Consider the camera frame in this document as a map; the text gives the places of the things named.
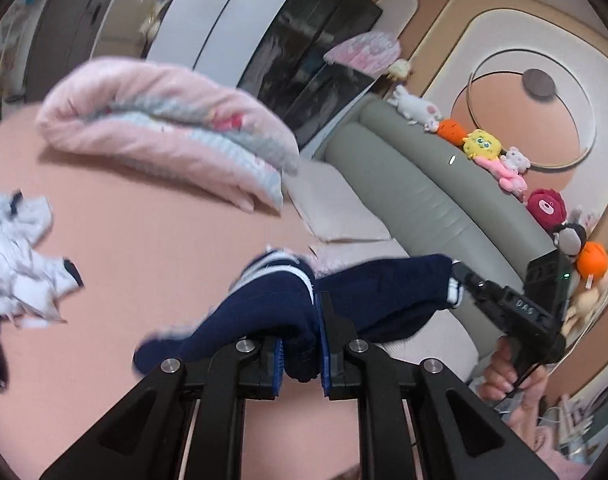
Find grey round wall disc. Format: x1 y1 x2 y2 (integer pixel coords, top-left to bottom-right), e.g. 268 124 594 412
522 68 558 99

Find pink bed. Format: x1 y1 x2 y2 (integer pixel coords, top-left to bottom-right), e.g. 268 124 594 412
0 100 379 480

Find yellow square plush toy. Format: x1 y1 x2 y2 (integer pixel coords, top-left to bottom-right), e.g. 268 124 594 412
462 128 505 162

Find white bunny plush toy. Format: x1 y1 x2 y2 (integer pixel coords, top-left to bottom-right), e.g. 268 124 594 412
387 84 443 126

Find white curved cabinet panel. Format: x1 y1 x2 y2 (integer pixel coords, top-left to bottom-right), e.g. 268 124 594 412
146 0 317 78

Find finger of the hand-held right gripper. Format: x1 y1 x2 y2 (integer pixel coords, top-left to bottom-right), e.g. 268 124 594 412
450 260 487 306

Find pink and white plush toy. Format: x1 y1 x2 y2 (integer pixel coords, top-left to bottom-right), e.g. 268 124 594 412
474 146 530 204

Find white shirt with navy trim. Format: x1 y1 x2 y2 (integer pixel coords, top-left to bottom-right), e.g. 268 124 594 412
0 189 85 330

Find pink folded duvet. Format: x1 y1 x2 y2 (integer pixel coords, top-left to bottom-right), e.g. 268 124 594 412
36 57 302 212

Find orange round plush toy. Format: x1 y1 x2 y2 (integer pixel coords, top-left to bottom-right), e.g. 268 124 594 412
575 241 608 279

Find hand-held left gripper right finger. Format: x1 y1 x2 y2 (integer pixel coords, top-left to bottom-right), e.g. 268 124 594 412
316 290 559 480

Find grey-green padded headboard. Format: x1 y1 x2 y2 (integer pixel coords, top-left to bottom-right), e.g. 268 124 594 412
323 97 582 386

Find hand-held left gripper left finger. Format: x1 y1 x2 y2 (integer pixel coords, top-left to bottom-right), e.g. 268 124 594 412
39 335 285 480

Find navy pants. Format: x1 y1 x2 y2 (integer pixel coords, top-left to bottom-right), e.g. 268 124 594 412
133 247 467 381

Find orange carrot plush toy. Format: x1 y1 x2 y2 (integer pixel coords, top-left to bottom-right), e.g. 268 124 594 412
435 118 470 147

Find pink printed cloth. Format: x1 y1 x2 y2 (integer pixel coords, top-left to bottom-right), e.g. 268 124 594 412
325 30 403 74

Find black and white plush toy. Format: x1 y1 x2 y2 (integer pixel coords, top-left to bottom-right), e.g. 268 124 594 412
552 208 590 260

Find person's right hand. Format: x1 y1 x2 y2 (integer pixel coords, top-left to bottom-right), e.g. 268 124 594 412
478 345 550 407

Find dark glass wardrobe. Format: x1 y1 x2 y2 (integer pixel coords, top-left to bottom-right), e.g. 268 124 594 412
235 0 385 150

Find beige plush toy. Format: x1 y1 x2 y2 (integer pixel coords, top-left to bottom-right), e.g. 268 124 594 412
562 274 608 343

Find red round plush toy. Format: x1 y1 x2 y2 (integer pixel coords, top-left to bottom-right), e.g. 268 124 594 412
525 188 568 232

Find grey door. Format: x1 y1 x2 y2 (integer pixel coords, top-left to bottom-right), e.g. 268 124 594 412
23 0 137 105

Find cardboard box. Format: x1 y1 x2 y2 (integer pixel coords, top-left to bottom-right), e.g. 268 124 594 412
96 0 157 60

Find person's right forearm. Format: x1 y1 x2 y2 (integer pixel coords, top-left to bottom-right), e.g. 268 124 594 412
506 385 592 480

